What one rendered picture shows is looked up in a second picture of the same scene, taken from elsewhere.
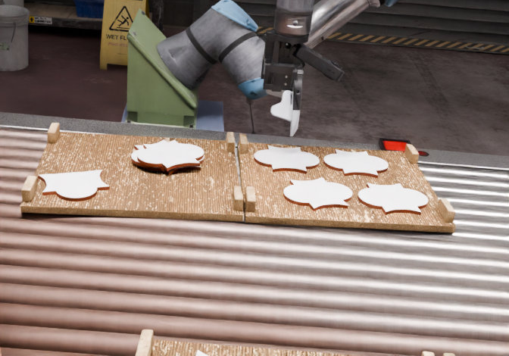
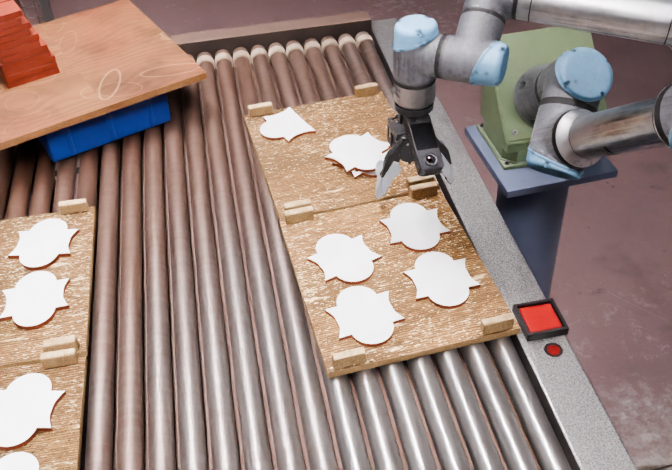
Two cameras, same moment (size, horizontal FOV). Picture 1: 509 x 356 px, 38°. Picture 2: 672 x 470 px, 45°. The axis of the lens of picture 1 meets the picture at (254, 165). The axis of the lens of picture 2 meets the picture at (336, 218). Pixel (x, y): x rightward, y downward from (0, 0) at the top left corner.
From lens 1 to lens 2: 1.79 m
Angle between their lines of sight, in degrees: 70
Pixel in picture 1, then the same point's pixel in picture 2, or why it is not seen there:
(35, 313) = (126, 163)
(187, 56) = (527, 90)
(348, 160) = (441, 271)
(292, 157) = (418, 229)
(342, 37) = not seen: outside the picture
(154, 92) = (492, 109)
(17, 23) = not seen: outside the picture
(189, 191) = (308, 182)
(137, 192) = (291, 157)
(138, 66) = not seen: hidden behind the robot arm
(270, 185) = (349, 225)
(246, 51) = (543, 115)
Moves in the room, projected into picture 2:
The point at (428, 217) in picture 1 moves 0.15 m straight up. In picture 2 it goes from (336, 348) to (333, 286)
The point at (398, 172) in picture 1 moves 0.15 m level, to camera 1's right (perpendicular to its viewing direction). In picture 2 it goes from (446, 319) to (468, 386)
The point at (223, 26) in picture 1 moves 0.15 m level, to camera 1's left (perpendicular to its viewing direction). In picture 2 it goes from (550, 76) to (526, 41)
